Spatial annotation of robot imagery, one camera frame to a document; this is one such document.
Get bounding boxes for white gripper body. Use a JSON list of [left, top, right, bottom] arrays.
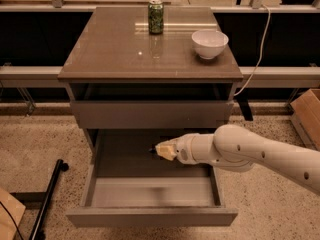
[[175, 134, 197, 165]]

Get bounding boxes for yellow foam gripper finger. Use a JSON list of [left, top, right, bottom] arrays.
[[156, 144, 177, 161], [165, 136, 183, 143]]

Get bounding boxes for dark blue rxbar wrapper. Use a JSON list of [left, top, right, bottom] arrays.
[[149, 146, 157, 154]]

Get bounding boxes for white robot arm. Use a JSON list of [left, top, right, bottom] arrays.
[[155, 124, 320, 195]]

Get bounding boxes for grey middle drawer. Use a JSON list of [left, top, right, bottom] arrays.
[[71, 101, 234, 129]]

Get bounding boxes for open grey bottom drawer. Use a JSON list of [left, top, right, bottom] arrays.
[[67, 129, 238, 227]]

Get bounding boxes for grey drawer cabinet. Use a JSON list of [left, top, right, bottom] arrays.
[[57, 5, 244, 178]]

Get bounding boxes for white ceramic bowl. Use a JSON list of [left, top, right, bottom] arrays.
[[191, 29, 229, 59]]

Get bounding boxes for cardboard box right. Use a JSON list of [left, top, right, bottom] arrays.
[[291, 89, 320, 151]]

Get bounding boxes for green soda can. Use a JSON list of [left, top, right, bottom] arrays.
[[148, 0, 164, 34]]

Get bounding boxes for black metal stand pole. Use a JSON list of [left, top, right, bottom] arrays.
[[9, 158, 70, 240]]

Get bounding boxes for cardboard piece bottom left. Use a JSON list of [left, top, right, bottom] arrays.
[[0, 188, 26, 240]]

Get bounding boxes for white power cable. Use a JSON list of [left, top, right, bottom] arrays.
[[233, 4, 272, 97]]

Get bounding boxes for black cable bottom left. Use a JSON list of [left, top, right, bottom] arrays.
[[0, 202, 24, 240]]

